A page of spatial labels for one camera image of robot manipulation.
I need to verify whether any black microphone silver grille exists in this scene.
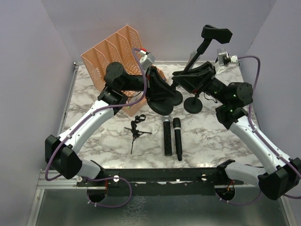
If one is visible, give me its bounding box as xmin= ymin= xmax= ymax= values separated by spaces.
xmin=163 ymin=115 xmax=172 ymax=156

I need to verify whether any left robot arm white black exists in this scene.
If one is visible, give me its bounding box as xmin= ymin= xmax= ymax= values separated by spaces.
xmin=45 ymin=62 xmax=175 ymax=181

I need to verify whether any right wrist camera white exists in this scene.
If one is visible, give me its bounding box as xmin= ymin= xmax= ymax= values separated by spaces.
xmin=214 ymin=48 xmax=238 ymax=74

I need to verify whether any aluminium frame rail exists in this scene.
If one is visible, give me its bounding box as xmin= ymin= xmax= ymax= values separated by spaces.
xmin=26 ymin=62 xmax=80 ymax=226

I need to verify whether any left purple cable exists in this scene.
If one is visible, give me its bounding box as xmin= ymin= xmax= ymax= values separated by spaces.
xmin=45 ymin=48 xmax=149 ymax=208

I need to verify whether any small black tripod stand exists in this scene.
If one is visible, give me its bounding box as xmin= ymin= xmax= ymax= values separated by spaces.
xmin=125 ymin=114 xmax=152 ymax=154

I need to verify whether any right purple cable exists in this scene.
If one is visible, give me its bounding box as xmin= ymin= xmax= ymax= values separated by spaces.
xmin=215 ymin=55 xmax=301 ymax=206

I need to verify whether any black mounting base bar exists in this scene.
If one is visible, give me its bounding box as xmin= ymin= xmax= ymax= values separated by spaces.
xmin=77 ymin=164 xmax=245 ymax=197

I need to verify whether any peach plastic file organizer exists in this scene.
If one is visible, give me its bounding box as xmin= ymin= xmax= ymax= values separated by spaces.
xmin=81 ymin=25 xmax=166 ymax=116

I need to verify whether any black microphone white band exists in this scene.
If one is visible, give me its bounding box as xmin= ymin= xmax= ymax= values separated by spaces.
xmin=173 ymin=117 xmax=182 ymax=161

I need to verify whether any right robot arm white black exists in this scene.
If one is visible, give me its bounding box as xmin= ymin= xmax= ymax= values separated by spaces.
xmin=172 ymin=62 xmax=301 ymax=200

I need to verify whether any black microphone stand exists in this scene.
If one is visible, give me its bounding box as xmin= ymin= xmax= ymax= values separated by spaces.
xmin=146 ymin=24 xmax=233 ymax=116
xmin=183 ymin=94 xmax=203 ymax=114
xmin=171 ymin=85 xmax=183 ymax=106

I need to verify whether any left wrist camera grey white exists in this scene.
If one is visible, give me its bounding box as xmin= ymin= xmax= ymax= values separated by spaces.
xmin=139 ymin=48 xmax=155 ymax=71

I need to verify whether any purple cable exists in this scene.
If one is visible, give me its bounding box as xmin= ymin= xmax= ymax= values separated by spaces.
xmin=45 ymin=48 xmax=149 ymax=208
xmin=215 ymin=55 xmax=301 ymax=206

